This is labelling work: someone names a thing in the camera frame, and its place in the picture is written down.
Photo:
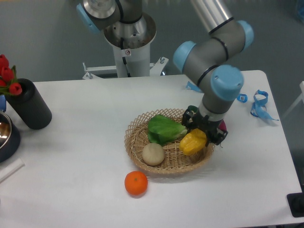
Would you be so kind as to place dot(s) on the woven wicker basket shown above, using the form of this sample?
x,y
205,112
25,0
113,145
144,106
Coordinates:
x,y
175,162

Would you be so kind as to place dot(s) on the beige round bun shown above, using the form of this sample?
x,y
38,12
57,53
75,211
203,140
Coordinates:
x,y
153,154

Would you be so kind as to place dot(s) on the blue tangled ribbon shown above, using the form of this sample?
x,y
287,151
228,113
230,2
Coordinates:
x,y
258,108

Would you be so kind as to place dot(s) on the black device at table edge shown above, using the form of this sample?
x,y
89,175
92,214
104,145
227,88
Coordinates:
x,y
296,204

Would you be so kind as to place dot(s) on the green bok choy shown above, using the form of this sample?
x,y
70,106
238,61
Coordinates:
x,y
163,130

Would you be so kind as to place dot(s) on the yellow bell pepper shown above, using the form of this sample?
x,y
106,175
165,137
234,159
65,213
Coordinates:
x,y
193,142

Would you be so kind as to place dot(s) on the dark green cucumber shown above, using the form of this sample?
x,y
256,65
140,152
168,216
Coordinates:
x,y
213,130

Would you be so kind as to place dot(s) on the black cylindrical vase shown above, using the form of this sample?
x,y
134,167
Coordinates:
x,y
30,106

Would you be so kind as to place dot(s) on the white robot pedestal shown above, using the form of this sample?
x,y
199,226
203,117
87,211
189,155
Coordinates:
x,y
131,40

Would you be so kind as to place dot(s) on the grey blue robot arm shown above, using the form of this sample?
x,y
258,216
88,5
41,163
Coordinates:
x,y
204,64

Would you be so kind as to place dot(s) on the white metal frame bracket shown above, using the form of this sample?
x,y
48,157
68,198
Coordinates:
x,y
127,69

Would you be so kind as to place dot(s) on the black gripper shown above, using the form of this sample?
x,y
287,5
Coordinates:
x,y
192,119

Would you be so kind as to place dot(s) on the blue ribbon strip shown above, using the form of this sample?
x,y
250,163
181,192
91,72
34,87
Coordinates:
x,y
193,87

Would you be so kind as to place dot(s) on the orange tangerine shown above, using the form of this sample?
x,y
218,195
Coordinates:
x,y
136,183

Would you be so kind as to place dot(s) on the white flat stick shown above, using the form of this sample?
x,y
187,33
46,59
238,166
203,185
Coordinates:
x,y
11,169

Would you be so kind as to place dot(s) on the red tulip flowers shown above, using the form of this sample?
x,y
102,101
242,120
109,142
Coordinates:
x,y
9,84

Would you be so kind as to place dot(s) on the dark bowl with metal inside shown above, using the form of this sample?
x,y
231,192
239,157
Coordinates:
x,y
9,137

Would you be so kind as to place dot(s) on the blue object at left edge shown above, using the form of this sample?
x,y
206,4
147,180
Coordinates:
x,y
3,105

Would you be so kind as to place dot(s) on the purple eggplant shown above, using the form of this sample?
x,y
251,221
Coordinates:
x,y
223,126

